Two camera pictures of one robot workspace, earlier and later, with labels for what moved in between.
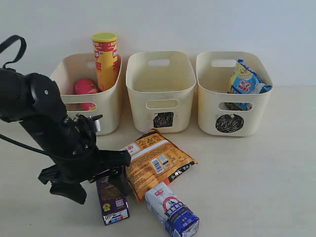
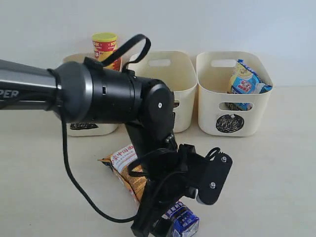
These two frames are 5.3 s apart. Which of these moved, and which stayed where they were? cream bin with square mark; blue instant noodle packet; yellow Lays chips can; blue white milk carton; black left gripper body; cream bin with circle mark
Moved: black left gripper body
Stayed: cream bin with square mark; blue instant noodle packet; blue white milk carton; cream bin with circle mark; yellow Lays chips can
